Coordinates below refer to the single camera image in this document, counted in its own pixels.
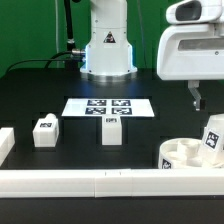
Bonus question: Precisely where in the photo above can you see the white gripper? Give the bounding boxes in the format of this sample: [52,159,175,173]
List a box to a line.
[157,24,224,111]

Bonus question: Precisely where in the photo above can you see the white round stool seat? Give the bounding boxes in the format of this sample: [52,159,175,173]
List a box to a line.
[158,138,224,169]

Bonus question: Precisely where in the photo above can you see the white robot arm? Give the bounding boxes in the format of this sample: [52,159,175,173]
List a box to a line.
[80,0,224,109]

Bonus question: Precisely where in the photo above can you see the white tag sheet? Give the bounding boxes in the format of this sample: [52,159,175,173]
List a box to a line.
[62,98,154,117]

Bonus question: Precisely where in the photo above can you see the white front fence bar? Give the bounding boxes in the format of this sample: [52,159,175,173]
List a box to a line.
[0,169,224,198]

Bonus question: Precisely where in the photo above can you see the white fence bar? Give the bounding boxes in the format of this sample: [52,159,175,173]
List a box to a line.
[0,127,15,166]
[0,169,224,198]

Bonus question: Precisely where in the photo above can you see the black vertical pole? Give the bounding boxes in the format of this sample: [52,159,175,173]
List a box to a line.
[63,0,78,69]

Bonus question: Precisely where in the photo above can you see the white left fence bar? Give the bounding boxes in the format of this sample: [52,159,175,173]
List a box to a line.
[0,127,15,166]

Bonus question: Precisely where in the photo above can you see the black cable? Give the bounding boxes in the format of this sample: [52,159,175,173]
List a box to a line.
[4,48,87,76]

